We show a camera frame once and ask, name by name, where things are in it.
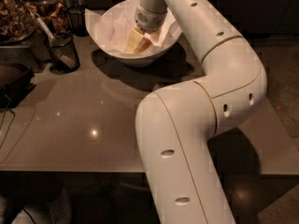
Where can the black device with brown lid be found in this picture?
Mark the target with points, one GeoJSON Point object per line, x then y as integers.
{"type": "Point", "coordinates": [15, 83]}

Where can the black mesh cup rear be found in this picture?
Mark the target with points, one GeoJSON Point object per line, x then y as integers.
{"type": "Point", "coordinates": [76, 16]}

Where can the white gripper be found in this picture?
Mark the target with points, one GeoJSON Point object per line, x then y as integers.
{"type": "Point", "coordinates": [150, 20]}

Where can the rear glass snack jar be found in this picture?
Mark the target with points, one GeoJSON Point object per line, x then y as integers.
{"type": "Point", "coordinates": [52, 12]}

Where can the white shoe under table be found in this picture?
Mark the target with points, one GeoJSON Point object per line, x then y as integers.
{"type": "Point", "coordinates": [56, 200]}

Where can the large glass snack jar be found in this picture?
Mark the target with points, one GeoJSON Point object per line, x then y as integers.
{"type": "Point", "coordinates": [16, 22]}

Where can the white bowl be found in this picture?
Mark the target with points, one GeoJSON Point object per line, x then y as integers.
{"type": "Point", "coordinates": [110, 32]}

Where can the black mesh cup front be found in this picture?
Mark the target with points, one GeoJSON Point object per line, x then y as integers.
{"type": "Point", "coordinates": [59, 68]}

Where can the white paper in bowl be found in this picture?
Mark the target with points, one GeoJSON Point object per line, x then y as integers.
{"type": "Point", "coordinates": [116, 33]}

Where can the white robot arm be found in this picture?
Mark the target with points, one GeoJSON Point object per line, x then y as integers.
{"type": "Point", "coordinates": [173, 124]}

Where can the metal scoop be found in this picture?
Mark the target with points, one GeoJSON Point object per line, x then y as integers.
{"type": "Point", "coordinates": [46, 30]}

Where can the black mesh cup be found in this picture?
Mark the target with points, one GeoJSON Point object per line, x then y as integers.
{"type": "Point", "coordinates": [76, 16]}
{"type": "Point", "coordinates": [59, 68]}

